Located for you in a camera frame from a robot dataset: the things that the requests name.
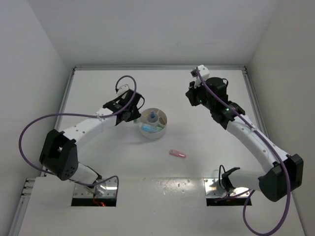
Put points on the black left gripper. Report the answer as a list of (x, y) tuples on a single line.
[(135, 115)]

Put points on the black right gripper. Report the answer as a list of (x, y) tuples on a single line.
[(191, 93)]

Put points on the light blue eraser case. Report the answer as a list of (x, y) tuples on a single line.
[(149, 129)]

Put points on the green highlighter pen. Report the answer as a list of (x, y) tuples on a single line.
[(160, 127)]

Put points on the pink highlighter pen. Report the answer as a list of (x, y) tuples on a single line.
[(177, 153)]

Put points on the pink eraser block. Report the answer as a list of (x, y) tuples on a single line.
[(162, 121)]

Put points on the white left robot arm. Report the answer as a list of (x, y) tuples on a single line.
[(60, 150)]

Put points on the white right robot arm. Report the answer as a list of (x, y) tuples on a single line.
[(278, 166)]

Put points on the white round divided organizer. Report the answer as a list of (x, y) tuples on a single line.
[(143, 121)]

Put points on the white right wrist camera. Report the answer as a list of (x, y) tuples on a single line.
[(199, 72)]

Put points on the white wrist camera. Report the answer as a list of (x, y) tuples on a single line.
[(122, 89), (199, 72)]

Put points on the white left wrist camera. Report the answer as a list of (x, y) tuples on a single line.
[(122, 89)]

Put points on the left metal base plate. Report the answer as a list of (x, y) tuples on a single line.
[(105, 190)]

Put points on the metal base plate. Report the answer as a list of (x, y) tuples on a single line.
[(214, 191), (105, 190)]

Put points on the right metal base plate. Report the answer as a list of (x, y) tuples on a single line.
[(214, 191)]

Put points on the aluminium table frame rail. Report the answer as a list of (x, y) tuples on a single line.
[(159, 194)]

